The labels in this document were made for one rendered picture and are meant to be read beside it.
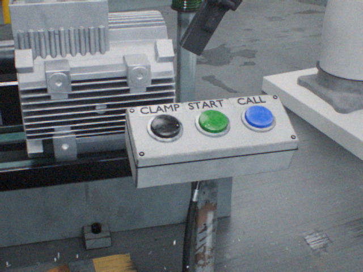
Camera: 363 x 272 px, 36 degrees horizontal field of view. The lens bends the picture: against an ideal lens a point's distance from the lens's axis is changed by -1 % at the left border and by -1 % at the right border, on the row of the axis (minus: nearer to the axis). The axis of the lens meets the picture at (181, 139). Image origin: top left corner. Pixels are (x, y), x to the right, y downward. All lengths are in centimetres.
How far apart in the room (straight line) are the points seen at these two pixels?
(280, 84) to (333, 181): 35
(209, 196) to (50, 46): 28
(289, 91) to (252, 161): 67
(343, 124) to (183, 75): 33
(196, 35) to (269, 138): 22
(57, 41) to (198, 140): 26
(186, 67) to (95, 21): 44
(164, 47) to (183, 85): 43
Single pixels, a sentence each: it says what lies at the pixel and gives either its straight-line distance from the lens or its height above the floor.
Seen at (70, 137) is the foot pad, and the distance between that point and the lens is 73.
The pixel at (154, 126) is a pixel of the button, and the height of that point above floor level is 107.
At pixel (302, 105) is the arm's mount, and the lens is 121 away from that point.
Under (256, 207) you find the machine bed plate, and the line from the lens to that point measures 92.
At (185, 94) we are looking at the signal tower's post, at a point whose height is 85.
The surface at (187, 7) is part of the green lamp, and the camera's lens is 109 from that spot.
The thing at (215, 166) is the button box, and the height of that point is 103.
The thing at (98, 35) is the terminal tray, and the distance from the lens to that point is 73.
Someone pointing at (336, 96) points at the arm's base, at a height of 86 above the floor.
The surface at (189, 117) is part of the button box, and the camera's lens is 58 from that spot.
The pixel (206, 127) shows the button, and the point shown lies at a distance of 56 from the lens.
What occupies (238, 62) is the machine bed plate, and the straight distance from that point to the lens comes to 149.
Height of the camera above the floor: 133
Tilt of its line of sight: 29 degrees down
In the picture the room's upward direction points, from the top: 1 degrees clockwise
